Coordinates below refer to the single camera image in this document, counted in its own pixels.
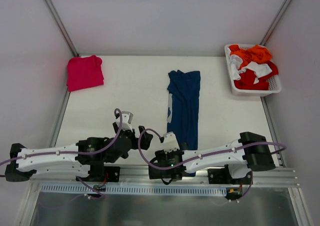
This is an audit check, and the navy blue t-shirt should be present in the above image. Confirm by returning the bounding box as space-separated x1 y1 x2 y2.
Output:
165 70 202 178

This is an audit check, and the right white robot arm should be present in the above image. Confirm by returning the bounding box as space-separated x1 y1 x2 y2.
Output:
148 132 276 184

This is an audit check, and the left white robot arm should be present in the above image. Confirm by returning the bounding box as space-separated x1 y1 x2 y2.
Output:
4 123 153 182

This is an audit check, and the folded pink t-shirt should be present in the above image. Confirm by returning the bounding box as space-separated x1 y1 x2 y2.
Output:
66 55 104 92

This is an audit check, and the red t-shirt in basket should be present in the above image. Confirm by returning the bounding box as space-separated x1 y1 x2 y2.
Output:
233 61 279 90

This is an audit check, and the white t-shirt in basket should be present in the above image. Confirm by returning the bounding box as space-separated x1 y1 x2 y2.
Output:
230 55 272 84

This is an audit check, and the white plastic basket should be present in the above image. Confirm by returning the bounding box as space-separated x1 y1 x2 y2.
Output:
224 44 282 97

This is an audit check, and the orange t-shirt in basket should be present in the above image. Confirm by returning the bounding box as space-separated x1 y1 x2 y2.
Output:
228 44 272 69

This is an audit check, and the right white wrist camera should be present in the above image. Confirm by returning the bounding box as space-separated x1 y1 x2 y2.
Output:
161 132 180 154

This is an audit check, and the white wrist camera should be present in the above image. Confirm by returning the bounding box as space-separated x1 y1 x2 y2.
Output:
115 111 134 132
161 132 180 154

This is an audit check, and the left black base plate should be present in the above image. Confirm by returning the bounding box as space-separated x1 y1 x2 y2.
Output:
81 165 121 183

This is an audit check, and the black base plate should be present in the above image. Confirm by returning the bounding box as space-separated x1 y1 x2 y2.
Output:
207 168 253 185
81 165 121 183

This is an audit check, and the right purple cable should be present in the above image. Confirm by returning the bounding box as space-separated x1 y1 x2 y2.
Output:
137 128 287 204

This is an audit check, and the white slotted cable duct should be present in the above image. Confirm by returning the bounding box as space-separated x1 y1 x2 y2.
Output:
40 184 227 197

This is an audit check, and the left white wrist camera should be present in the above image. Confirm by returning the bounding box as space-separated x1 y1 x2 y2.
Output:
115 111 134 132

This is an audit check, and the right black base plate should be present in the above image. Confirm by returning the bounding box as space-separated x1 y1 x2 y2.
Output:
207 168 253 185

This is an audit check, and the aluminium mounting rail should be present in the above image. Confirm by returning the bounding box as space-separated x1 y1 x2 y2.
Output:
30 165 301 188

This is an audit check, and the left aluminium corner post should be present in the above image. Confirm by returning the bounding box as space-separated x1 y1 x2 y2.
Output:
43 0 79 57

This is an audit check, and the aluminium corner post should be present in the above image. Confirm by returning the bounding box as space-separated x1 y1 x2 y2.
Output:
260 0 293 45
43 0 79 57

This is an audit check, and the right aluminium corner post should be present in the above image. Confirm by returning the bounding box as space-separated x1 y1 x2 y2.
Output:
260 0 293 45

